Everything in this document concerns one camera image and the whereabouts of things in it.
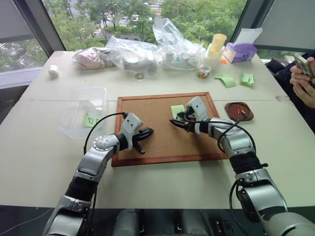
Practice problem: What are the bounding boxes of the tall clear plastic bag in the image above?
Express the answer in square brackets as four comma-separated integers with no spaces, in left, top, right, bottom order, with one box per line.
[152,18,208,71]

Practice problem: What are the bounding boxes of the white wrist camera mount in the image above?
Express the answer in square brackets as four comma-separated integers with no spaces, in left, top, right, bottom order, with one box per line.
[117,113,144,151]
[186,96,209,121]

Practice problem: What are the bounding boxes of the dark window pillar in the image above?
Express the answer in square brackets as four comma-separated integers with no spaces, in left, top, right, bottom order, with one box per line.
[230,0,274,43]
[19,0,66,53]

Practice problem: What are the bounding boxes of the clear plastic box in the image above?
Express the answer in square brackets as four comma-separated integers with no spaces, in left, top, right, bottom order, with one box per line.
[58,86,109,140]

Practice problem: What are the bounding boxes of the wood-framed cork board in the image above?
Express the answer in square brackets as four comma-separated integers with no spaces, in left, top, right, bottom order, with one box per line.
[111,91,229,168]

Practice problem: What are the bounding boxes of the green sticky note with writing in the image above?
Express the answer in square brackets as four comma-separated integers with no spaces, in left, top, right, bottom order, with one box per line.
[82,114,102,128]

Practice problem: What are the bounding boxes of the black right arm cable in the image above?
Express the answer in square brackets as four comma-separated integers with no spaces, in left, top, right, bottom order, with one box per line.
[217,119,242,152]

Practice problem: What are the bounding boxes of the pink cloth in bag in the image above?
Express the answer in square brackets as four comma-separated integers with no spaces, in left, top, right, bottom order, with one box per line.
[71,47,114,71]

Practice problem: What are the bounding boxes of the black box with buttons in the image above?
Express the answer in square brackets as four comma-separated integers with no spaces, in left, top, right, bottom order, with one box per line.
[211,219,235,236]

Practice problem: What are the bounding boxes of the dark rounded shape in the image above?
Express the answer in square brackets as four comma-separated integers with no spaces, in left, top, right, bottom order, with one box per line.
[113,208,139,236]

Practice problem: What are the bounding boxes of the black bag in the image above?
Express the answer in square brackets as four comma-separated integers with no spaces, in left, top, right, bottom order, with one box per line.
[265,55,300,76]

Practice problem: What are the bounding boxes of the folded green paper notes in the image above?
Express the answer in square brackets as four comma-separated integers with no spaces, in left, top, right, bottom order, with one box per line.
[239,71,255,87]

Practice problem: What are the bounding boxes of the plain green sticky note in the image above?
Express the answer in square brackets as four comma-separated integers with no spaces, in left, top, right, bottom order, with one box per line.
[170,104,187,119]

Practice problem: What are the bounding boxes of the person's left hand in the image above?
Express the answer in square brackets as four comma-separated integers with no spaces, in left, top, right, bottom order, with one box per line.
[292,78,315,109]

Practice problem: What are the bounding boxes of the white tape roll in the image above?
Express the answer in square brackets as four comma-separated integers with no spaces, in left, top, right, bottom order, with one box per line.
[48,64,61,80]

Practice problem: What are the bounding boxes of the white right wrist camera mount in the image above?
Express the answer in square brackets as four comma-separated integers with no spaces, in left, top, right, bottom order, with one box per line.
[186,96,209,121]

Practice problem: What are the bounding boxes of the silver metal fitting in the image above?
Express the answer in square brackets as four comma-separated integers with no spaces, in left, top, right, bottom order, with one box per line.
[122,56,158,74]

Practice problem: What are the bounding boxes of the smartphone with patterned case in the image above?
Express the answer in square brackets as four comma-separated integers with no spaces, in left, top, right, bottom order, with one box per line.
[293,54,315,80]

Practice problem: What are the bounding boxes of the crumpled clear plastic bag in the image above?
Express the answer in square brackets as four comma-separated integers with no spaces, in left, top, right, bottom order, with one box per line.
[105,35,159,75]

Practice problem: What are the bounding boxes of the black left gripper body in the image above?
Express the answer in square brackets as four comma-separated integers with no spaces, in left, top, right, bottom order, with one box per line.
[132,129,147,155]

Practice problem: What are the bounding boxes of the small cup of pushpins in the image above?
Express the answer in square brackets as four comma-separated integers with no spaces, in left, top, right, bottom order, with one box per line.
[195,65,212,80]

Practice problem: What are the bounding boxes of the brown wooden tray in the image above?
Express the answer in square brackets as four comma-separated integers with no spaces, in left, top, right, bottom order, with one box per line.
[224,101,255,122]

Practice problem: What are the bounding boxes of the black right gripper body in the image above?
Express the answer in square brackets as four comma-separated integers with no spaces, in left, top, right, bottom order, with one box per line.
[181,107,198,133]

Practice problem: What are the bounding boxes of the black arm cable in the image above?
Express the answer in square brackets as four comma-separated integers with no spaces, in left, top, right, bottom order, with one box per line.
[217,119,242,152]
[83,112,129,155]

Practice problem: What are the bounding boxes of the long green paper note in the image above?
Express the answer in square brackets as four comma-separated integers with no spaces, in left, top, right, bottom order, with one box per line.
[212,70,237,88]

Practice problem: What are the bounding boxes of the purple tissue box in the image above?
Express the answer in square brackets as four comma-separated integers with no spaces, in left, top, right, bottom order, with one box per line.
[223,27,264,64]

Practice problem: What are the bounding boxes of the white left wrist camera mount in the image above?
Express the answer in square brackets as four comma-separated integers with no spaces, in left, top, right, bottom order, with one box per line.
[117,113,144,151]

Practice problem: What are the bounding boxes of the stacked pale yellow cups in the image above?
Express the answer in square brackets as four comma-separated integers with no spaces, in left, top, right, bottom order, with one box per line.
[204,33,227,70]

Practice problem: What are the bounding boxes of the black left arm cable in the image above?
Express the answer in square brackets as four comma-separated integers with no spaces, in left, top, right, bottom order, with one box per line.
[83,112,129,155]

